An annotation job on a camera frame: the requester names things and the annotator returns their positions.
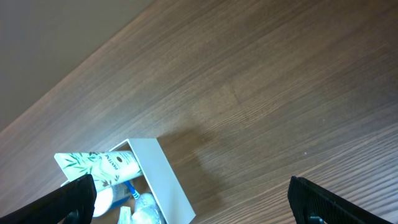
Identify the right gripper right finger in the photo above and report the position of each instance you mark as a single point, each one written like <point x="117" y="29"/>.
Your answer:
<point x="311" y="203"/>

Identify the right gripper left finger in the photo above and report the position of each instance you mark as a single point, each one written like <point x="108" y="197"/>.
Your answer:
<point x="74" y="203"/>

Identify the blue jar white lid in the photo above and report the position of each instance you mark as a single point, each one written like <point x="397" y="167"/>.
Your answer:
<point x="110" y="198"/>

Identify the white cream tube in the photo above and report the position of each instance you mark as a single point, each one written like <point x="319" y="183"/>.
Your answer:
<point x="107" y="168"/>

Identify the blue white toothbrush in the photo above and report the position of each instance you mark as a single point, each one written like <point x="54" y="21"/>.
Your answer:
<point x="132" y="189"/>

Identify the clear bottle green label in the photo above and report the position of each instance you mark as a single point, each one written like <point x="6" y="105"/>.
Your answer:
<point x="146" y="211"/>

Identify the white cardboard box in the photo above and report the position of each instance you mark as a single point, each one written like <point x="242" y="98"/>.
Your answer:
<point x="158" y="179"/>

